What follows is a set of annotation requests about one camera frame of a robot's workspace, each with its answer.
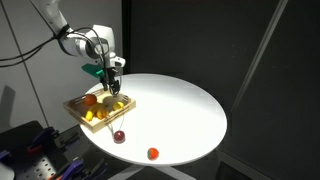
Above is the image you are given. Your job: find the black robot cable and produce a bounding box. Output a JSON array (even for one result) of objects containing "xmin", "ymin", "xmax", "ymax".
[{"xmin": 0, "ymin": 25, "xmax": 123, "ymax": 98}]

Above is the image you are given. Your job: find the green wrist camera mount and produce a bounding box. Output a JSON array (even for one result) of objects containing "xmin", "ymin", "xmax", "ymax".
[{"xmin": 81, "ymin": 63, "xmax": 105, "ymax": 79}]

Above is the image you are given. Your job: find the white table pedestal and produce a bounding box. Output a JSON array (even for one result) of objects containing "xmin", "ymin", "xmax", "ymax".
[{"xmin": 106, "ymin": 162, "xmax": 198, "ymax": 180}]

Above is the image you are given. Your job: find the black perforated breadboard plate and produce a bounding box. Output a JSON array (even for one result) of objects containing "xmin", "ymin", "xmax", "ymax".
[{"xmin": 0, "ymin": 119, "xmax": 113, "ymax": 180}]

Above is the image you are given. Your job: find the orange toy fruit with stem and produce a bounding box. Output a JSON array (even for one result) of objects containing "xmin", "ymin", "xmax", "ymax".
[{"xmin": 83, "ymin": 93, "xmax": 98, "ymax": 107}]

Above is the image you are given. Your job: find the white rounded object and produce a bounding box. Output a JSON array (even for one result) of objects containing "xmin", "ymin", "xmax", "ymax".
[{"xmin": 0, "ymin": 163, "xmax": 16, "ymax": 180}]

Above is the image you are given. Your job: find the yellow toy banana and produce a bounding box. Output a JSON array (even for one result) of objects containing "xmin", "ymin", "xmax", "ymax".
[{"xmin": 84, "ymin": 103, "xmax": 102, "ymax": 122}]

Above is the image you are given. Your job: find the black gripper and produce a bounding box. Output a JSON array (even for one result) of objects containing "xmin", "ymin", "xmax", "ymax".
[{"xmin": 99, "ymin": 67, "xmax": 121, "ymax": 97}]

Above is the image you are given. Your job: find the purple and black spring clamp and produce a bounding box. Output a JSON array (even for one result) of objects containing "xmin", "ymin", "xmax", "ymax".
[
  {"xmin": 46, "ymin": 157, "xmax": 108, "ymax": 180},
  {"xmin": 26, "ymin": 125, "xmax": 82, "ymax": 155},
  {"xmin": 0, "ymin": 149, "xmax": 12, "ymax": 164}
]

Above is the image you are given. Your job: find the red toy strawberry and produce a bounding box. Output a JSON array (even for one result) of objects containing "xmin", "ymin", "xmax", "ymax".
[{"xmin": 146, "ymin": 147, "xmax": 160, "ymax": 161}]

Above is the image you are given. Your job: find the dark red toy plum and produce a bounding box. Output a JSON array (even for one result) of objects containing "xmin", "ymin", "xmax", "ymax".
[{"xmin": 113, "ymin": 130, "xmax": 127, "ymax": 144}]

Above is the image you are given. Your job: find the yellow toy lemon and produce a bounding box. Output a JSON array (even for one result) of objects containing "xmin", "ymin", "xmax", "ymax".
[{"xmin": 112, "ymin": 101, "xmax": 125, "ymax": 112}]

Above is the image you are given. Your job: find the wooden tray box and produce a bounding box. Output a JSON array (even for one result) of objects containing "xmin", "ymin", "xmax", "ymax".
[{"xmin": 62, "ymin": 87, "xmax": 137, "ymax": 134}]

